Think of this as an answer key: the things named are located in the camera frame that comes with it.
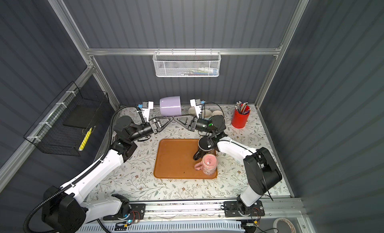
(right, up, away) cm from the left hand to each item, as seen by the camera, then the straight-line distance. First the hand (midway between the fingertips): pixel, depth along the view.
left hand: (173, 119), depth 65 cm
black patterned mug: (+15, -12, +1) cm, 19 cm away
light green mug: (+25, +5, +39) cm, 47 cm away
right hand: (+1, -2, 0) cm, 2 cm away
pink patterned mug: (+16, -24, +12) cm, 31 cm away
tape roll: (+54, -49, +4) cm, 73 cm away
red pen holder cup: (+40, +3, +34) cm, 53 cm away
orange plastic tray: (-4, -25, +27) cm, 37 cm away
